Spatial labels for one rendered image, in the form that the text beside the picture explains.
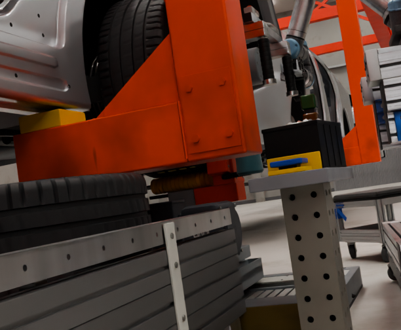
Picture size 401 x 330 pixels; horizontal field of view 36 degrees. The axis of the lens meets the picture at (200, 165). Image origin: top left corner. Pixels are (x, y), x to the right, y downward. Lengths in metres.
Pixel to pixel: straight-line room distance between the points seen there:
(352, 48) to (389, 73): 3.97
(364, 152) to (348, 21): 1.17
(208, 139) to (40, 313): 0.83
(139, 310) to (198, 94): 0.68
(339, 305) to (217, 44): 0.69
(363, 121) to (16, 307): 5.08
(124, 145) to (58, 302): 0.84
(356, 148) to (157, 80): 4.19
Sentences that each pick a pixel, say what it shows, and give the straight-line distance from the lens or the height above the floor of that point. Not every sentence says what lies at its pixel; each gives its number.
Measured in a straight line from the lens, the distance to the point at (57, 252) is 0.90.
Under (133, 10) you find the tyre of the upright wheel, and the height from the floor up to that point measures 1.07.
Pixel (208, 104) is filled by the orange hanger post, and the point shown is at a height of 0.66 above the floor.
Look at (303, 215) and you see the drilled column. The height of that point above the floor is 0.35.
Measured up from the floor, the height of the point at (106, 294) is 0.30.
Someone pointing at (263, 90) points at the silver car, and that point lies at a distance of 4.81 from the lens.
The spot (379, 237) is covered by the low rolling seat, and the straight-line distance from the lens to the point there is 3.09.
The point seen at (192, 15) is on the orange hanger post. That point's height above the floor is 0.89.
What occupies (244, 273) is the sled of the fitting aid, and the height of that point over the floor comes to 0.15.
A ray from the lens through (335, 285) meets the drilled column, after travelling 1.46.
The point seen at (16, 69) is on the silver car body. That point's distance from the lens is 1.68.
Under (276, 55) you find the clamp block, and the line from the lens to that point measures 2.35.
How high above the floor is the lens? 0.42
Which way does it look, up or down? 3 degrees up
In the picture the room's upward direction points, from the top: 8 degrees counter-clockwise
